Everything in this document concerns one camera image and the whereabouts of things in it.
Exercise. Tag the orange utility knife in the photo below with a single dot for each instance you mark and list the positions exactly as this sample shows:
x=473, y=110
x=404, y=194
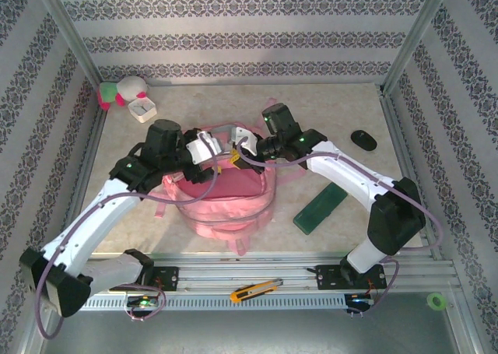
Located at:
x=253, y=289

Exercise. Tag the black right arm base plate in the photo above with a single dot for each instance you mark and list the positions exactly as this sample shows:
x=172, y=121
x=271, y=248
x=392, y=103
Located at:
x=327, y=278

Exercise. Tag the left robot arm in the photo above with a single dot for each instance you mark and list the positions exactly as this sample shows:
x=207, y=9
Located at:
x=89, y=229

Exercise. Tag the pink backpack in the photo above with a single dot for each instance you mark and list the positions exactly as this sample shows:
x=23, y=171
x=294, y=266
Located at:
x=225, y=210

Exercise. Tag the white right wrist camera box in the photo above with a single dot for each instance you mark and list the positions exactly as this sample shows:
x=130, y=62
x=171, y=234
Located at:
x=243, y=136

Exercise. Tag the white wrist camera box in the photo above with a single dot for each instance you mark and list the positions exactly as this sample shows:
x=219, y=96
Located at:
x=243, y=136
x=202, y=149

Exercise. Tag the green tape roll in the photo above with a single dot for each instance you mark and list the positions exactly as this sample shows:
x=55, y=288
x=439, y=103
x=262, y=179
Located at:
x=430, y=301

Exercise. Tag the white square clock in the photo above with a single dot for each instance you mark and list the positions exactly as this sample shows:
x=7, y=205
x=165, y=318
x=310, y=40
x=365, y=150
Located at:
x=142, y=111

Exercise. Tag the aluminium side rail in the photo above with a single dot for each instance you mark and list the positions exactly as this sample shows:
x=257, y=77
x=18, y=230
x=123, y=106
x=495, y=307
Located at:
x=83, y=167
x=391, y=113

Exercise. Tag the black computer mouse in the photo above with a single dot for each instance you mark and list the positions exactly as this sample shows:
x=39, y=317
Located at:
x=363, y=140

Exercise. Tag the white pink green plush toy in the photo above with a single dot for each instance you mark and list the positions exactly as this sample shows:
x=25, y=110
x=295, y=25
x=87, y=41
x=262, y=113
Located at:
x=130, y=86

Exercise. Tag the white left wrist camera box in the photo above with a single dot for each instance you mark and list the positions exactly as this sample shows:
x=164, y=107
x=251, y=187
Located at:
x=202, y=149

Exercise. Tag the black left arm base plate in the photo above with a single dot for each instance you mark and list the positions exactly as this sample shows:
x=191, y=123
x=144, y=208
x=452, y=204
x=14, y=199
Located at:
x=171, y=278

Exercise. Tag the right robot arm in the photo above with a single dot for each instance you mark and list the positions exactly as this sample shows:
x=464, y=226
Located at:
x=393, y=221

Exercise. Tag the aluminium mounting rail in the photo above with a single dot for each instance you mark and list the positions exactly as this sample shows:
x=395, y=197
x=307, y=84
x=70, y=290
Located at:
x=249, y=270

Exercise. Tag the green pencil case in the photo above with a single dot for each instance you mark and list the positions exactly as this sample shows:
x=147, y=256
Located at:
x=319, y=210

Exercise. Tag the aluminium frame post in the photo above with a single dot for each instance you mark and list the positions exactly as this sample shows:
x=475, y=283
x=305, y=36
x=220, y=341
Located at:
x=418, y=31
x=67, y=31

